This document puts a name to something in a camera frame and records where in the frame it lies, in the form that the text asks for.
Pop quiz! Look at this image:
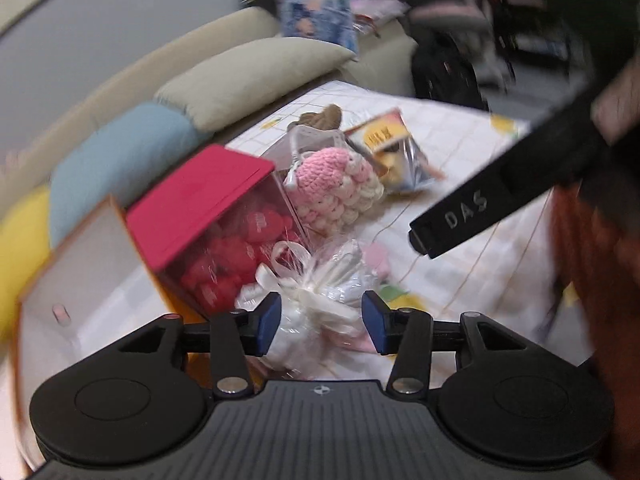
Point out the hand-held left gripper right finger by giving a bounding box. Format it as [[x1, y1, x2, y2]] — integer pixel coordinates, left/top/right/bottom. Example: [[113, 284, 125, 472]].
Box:
[[361, 290, 531, 396]]

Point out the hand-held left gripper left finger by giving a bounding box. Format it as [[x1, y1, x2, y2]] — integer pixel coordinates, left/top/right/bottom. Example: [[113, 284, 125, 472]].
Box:
[[117, 291, 281, 397]]

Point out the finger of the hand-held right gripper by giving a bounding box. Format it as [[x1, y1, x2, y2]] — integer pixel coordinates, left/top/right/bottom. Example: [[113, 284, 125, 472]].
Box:
[[409, 94, 608, 260]]

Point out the white ribbon bundle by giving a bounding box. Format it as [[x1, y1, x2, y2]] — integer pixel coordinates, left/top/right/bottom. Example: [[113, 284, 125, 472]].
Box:
[[235, 237, 396, 376]]

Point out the yellow snack packet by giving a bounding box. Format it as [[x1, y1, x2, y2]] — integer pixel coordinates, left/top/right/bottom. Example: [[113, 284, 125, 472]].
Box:
[[345, 107, 446, 196]]

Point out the pink white crochet bag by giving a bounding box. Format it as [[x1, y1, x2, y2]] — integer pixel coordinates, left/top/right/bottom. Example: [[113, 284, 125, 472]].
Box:
[[282, 147, 386, 236]]

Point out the orange cardboard box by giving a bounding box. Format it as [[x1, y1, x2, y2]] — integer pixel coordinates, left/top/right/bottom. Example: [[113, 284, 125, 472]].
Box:
[[10, 195, 216, 466]]

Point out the person's right hand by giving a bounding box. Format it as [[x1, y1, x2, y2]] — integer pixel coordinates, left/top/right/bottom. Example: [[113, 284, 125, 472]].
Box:
[[591, 62, 640, 145]]

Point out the white checked bed sheet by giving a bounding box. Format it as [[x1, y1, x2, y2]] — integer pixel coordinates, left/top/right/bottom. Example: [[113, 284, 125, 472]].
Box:
[[220, 80, 596, 381]]

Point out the pile of red plush toys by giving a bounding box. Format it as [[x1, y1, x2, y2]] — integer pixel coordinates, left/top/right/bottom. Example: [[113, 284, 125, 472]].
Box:
[[180, 200, 306, 313]]

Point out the person's orange fleece clothing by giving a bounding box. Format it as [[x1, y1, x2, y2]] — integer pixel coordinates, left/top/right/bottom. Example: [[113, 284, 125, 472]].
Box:
[[550, 185, 640, 480]]

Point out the black backpack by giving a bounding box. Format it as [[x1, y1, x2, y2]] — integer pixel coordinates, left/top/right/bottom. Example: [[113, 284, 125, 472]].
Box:
[[410, 30, 493, 111]]

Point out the clear box with red lid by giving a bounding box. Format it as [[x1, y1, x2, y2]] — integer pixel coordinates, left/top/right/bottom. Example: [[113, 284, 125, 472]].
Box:
[[125, 144, 313, 318]]

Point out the brown plush toy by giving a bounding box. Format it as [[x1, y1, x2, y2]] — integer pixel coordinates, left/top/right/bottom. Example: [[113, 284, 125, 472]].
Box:
[[287, 104, 343, 133]]

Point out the light blue cushion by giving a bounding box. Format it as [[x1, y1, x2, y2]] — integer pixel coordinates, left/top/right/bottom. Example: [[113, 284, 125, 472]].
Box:
[[47, 102, 216, 248]]

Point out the beige cushion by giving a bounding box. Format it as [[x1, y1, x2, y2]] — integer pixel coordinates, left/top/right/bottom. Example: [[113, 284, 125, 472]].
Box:
[[152, 37, 358, 133]]

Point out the yellow cushion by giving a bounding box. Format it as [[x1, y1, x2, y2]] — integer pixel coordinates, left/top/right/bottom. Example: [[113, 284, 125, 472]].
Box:
[[0, 187, 53, 346]]

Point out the blue printed bag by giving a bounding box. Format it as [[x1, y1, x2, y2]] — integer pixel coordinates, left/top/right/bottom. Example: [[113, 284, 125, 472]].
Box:
[[275, 0, 361, 56]]

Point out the beige sofa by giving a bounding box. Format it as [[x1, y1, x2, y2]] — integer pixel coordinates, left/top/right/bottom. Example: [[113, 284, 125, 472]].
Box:
[[0, 7, 421, 221]]

